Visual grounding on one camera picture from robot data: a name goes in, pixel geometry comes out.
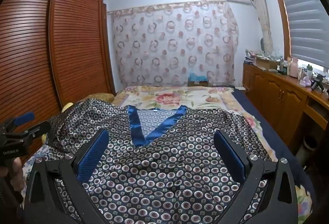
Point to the wooden sideboard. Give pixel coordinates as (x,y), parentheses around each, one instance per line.
(277,95)

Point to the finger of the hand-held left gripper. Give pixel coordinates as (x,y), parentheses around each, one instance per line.
(36,131)
(24,117)

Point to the floral quilt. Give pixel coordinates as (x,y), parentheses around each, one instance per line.
(169,98)

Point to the small black tripod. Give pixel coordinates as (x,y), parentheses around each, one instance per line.
(318,82)

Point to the dark patterned satin garment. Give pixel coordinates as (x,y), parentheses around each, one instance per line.
(164,162)

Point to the white trash bin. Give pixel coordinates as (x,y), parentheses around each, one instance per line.
(309,143)

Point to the wooden louvered wardrobe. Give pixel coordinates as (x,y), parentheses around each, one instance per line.
(30,46)

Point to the person's left hand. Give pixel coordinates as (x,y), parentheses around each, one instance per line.
(16,175)

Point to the gold patterned blanket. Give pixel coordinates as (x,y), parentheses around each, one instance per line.
(100,97)

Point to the yellow plush toy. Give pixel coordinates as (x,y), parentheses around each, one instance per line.
(67,107)

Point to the stack of books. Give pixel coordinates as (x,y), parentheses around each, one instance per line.
(249,58)

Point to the pink container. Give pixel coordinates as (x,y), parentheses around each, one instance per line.
(293,67)

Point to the circle-patterned sheer curtain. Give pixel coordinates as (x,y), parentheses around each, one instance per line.
(167,46)

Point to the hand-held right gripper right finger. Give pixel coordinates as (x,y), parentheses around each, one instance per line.
(230,157)

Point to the wooden window frame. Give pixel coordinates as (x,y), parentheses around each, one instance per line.
(280,13)

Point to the green-capped bottle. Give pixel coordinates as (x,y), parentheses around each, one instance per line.
(309,69)

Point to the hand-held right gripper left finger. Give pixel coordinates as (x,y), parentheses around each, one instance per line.
(91,157)

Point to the round black mirror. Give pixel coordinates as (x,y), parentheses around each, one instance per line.
(262,44)

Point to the tied beige curtain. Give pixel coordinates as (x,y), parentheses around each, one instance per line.
(264,21)

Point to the flat cardboard box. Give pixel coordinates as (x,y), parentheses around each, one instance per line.
(266,62)

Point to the navy bed sheet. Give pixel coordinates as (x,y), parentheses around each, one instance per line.
(277,136)

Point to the lilac pouch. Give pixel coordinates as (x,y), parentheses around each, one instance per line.
(307,82)

